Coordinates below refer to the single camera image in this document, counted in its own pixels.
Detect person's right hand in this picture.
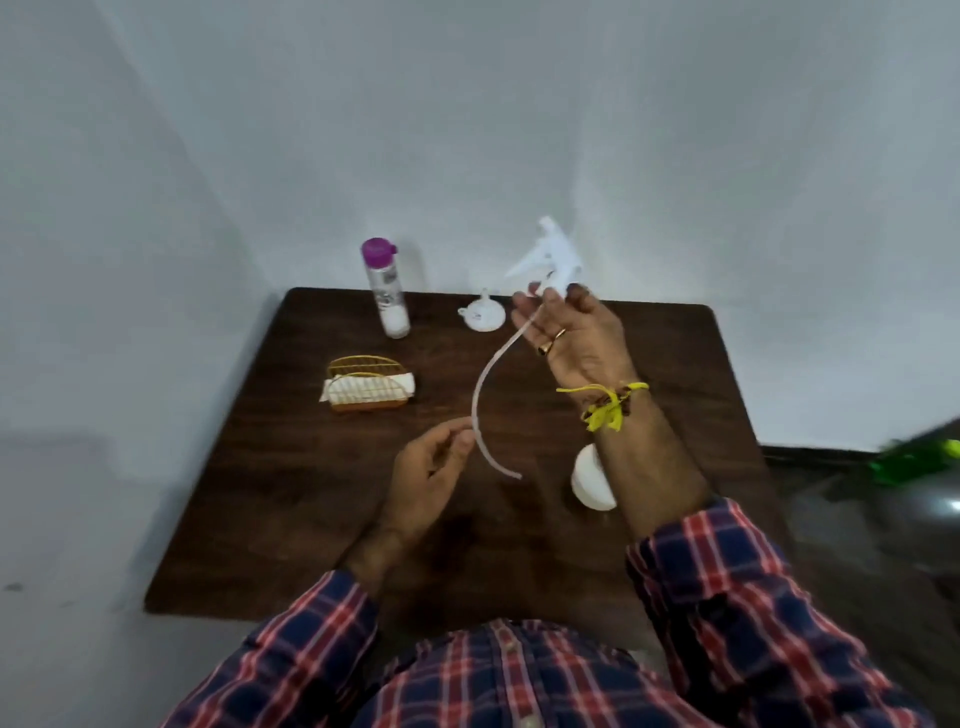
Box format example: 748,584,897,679
511,282,640,394

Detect person's left hand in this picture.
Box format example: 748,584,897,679
377,417,478,547

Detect white trigger sprayer with tube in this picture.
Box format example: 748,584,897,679
470,216,585,482

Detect person's right forearm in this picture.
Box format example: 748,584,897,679
588,386,715,543

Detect person's left forearm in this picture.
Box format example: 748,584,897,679
339,525,410,597

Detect white plastic funnel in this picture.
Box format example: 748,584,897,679
457,289,507,333

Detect white paper napkins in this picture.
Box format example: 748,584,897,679
320,372,417,406

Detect yellow thread wristband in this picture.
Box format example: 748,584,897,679
555,381,651,434

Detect white round cup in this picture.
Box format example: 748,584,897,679
570,443,618,513

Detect clear bottle with purple cap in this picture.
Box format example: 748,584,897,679
360,237,412,340

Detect red blue plaid shirt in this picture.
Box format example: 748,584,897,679
159,498,940,728

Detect green plastic object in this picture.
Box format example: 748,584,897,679
868,438,960,486

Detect gold wire napkin holder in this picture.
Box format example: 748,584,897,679
327,354,411,414

